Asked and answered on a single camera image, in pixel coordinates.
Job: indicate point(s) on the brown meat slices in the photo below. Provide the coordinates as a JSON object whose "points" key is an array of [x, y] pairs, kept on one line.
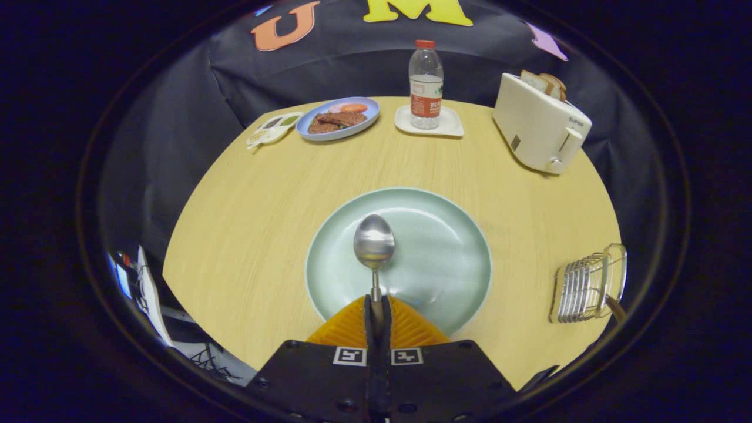
{"points": [[338, 121]]}

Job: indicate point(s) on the blue oval plate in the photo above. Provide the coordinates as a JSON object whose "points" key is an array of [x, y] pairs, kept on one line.
{"points": [[367, 126]]}

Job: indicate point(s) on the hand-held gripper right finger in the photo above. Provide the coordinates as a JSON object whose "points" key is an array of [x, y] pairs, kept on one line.
{"points": [[386, 352]]}

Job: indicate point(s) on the clear water bottle red cap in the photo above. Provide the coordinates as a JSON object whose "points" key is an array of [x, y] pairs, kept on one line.
{"points": [[426, 82]]}

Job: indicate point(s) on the red tomato slice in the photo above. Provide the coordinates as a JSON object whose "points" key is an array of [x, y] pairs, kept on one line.
{"points": [[352, 108]]}

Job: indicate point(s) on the metal toast rack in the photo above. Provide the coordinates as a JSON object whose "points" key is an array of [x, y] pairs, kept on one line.
{"points": [[573, 291]]}

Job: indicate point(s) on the white square coaster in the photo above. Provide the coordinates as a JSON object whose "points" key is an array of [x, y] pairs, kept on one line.
{"points": [[451, 126]]}

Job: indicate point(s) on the white toaster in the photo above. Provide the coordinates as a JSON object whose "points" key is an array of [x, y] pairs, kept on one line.
{"points": [[534, 129]]}

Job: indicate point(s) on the pale green plate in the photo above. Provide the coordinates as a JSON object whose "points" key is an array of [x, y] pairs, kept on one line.
{"points": [[440, 258]]}

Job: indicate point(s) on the white divided sauce dish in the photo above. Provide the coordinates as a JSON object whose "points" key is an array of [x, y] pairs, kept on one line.
{"points": [[270, 130]]}

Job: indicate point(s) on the toasted bread slice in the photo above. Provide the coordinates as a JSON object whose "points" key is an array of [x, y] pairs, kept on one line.
{"points": [[557, 87], [533, 81]]}

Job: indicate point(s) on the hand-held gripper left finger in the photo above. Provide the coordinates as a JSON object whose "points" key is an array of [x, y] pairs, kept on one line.
{"points": [[370, 352]]}

